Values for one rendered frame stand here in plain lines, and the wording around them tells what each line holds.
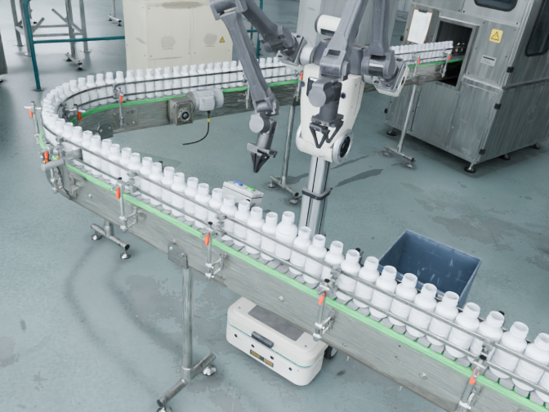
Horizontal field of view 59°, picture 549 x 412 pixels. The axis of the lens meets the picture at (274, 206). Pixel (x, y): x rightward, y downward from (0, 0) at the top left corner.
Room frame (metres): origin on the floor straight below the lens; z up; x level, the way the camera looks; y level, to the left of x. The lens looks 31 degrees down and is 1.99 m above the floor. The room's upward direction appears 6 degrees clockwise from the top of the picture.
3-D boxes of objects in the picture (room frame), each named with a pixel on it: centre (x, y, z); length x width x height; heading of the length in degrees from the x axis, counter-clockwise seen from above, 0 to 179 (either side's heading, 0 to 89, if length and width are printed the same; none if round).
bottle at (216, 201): (1.47, 0.20, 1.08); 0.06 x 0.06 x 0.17
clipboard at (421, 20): (5.14, -1.25, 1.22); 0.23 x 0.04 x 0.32; 40
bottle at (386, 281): (1.12, -0.35, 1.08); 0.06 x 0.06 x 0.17
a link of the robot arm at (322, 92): (1.40, -0.12, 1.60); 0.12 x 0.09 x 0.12; 151
